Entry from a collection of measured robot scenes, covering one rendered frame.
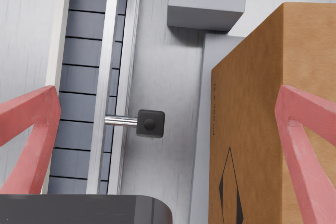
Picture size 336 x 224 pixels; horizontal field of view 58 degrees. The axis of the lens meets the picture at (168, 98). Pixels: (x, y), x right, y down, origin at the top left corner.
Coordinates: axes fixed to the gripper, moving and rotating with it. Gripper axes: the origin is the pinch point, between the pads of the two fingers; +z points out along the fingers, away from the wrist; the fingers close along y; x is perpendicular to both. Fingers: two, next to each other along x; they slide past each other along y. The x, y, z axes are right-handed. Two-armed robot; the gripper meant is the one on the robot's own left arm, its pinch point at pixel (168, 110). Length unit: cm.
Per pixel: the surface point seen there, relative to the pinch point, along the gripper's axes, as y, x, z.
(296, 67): -7.7, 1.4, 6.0
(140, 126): 2.9, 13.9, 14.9
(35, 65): 20.4, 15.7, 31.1
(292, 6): -7.5, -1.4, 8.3
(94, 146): 8.0, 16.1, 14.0
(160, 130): 0.8, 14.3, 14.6
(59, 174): 14.7, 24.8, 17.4
